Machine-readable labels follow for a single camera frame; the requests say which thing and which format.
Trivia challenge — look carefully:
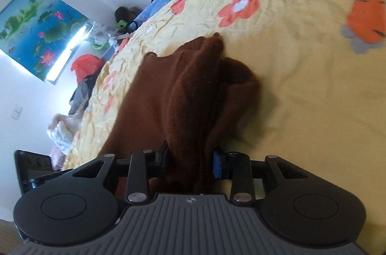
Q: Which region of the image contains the brown knit sweater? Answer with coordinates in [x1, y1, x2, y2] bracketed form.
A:
[97, 32, 262, 198]

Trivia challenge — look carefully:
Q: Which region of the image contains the pink white cloth pile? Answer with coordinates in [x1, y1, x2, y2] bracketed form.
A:
[47, 114, 82, 155]

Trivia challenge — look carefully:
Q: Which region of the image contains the orange red bag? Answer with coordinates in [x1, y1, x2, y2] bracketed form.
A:
[71, 54, 105, 84]

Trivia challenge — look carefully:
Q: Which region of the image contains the green plastic basket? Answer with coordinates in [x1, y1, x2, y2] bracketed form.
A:
[90, 39, 110, 51]

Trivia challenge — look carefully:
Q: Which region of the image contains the lotus pond window blind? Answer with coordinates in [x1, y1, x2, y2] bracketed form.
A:
[1, 0, 93, 84]

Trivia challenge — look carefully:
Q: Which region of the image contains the dark stuffed toy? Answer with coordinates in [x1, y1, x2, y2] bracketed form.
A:
[115, 7, 142, 24]

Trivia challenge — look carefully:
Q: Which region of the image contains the yellow carrot print bedsheet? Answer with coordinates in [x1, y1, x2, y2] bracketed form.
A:
[64, 0, 385, 254]

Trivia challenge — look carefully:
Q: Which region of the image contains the white wall switch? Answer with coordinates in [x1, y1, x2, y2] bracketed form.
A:
[12, 105, 23, 120]

